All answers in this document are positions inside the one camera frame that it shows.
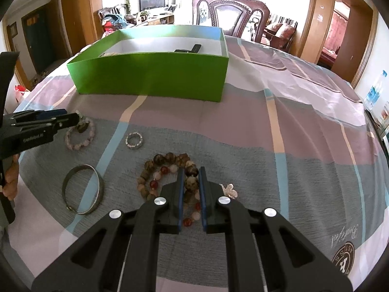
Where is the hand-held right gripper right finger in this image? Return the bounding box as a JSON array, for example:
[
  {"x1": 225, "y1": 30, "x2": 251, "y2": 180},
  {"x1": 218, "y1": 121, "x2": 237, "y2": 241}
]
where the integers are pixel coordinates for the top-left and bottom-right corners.
[{"x1": 199, "y1": 167, "x2": 354, "y2": 292}]

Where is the plaid tablecloth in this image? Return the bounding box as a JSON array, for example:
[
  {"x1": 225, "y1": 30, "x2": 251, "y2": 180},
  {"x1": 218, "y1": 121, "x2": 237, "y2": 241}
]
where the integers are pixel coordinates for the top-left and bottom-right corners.
[{"x1": 6, "y1": 33, "x2": 384, "y2": 292}]

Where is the printed carton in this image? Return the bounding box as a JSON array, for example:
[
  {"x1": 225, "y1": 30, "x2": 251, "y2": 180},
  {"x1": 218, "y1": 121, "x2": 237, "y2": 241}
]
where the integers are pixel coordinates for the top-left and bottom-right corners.
[{"x1": 376, "y1": 102, "x2": 389, "y2": 130}]

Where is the brown wooden bead bracelet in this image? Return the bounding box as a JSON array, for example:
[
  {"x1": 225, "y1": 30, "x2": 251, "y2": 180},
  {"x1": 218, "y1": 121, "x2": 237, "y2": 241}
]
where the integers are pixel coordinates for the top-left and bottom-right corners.
[{"x1": 137, "y1": 153, "x2": 202, "y2": 204}]

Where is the pale flower brooch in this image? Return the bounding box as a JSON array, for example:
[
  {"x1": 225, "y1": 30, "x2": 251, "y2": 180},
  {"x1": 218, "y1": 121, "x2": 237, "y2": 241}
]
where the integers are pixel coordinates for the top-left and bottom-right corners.
[{"x1": 219, "y1": 183, "x2": 238, "y2": 200}]

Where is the green cardboard box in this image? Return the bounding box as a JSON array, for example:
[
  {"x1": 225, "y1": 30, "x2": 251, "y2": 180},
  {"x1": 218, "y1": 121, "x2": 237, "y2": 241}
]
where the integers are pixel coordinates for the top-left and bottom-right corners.
[{"x1": 66, "y1": 25, "x2": 230, "y2": 102}]

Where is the wooden television cabinet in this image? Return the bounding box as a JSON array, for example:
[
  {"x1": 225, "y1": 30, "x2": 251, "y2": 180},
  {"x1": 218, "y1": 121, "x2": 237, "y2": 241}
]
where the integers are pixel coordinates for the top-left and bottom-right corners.
[{"x1": 134, "y1": 6, "x2": 177, "y2": 27}]

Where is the black hair clip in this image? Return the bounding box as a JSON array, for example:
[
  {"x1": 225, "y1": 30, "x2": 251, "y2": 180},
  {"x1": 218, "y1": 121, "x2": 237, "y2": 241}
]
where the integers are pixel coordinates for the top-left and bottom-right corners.
[{"x1": 174, "y1": 44, "x2": 202, "y2": 53}]

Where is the clear water bottle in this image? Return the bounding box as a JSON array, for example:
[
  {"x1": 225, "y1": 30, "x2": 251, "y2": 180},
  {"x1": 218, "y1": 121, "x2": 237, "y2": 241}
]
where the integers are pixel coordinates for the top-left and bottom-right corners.
[{"x1": 365, "y1": 70, "x2": 389, "y2": 110}]

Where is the red and white bead bracelet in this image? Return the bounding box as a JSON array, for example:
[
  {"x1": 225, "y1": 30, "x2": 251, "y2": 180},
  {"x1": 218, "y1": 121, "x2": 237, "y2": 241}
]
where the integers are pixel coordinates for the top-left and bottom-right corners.
[{"x1": 149, "y1": 165, "x2": 203, "y2": 227}]

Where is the red and white bag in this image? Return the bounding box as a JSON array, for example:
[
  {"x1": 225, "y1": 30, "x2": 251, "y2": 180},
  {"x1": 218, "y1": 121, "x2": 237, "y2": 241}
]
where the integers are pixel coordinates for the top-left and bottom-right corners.
[{"x1": 15, "y1": 84, "x2": 30, "y2": 103}]

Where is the carved wooden chair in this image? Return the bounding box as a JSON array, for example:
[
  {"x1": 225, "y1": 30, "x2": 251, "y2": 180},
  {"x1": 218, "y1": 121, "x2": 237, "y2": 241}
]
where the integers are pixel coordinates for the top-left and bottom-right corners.
[{"x1": 192, "y1": 0, "x2": 271, "y2": 44}]

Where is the red cushioned armchair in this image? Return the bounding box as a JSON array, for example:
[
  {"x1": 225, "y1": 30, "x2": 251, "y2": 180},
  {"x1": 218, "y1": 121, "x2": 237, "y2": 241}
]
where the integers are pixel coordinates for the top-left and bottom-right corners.
[{"x1": 263, "y1": 22, "x2": 297, "y2": 51}]

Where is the dark door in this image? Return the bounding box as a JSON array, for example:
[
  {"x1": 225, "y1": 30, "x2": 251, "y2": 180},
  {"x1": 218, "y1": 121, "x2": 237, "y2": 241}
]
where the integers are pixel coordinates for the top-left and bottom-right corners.
[{"x1": 21, "y1": 6, "x2": 52, "y2": 74}]

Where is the pink bead bracelet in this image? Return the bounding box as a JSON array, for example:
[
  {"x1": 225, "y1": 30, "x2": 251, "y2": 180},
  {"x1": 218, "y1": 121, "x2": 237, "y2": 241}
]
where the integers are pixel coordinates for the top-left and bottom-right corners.
[{"x1": 65, "y1": 116, "x2": 97, "y2": 151}]

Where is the dark metal bangle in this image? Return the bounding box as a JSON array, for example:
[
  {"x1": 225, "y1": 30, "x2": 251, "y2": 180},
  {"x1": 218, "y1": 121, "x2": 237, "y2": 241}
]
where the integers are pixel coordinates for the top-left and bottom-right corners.
[{"x1": 62, "y1": 164, "x2": 105, "y2": 215}]

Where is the pile of clothes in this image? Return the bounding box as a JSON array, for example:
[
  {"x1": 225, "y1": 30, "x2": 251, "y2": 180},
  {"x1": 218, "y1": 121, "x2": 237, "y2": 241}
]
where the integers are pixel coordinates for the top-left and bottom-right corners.
[{"x1": 102, "y1": 14, "x2": 127, "y2": 33}]

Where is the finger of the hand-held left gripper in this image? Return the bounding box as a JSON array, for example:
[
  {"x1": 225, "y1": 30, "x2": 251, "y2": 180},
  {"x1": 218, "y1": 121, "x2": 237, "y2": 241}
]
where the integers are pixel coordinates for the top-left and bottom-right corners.
[
  {"x1": 10, "y1": 113, "x2": 80, "y2": 135},
  {"x1": 4, "y1": 109, "x2": 68, "y2": 121}
]

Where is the person's left hand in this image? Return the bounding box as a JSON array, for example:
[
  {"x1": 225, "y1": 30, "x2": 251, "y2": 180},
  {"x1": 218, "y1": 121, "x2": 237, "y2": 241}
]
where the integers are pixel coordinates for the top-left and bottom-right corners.
[{"x1": 1, "y1": 154, "x2": 20, "y2": 201}]

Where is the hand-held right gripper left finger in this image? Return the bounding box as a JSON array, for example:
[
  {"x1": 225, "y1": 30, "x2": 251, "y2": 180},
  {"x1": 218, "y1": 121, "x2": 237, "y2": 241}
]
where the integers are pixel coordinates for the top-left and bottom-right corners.
[{"x1": 32, "y1": 167, "x2": 186, "y2": 292}]

